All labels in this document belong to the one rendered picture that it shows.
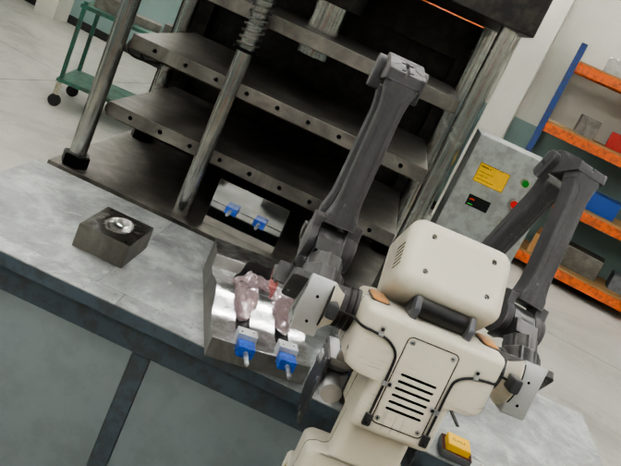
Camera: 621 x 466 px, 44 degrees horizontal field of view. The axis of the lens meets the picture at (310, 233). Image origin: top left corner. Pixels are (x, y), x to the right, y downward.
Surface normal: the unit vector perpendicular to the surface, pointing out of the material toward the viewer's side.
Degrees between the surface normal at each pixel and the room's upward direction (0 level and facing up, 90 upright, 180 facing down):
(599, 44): 90
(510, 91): 90
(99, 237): 90
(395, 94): 81
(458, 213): 90
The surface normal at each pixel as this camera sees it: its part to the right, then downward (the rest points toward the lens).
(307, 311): 0.05, 0.18
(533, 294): 0.31, 0.00
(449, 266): 0.27, -0.36
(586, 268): -0.38, 0.13
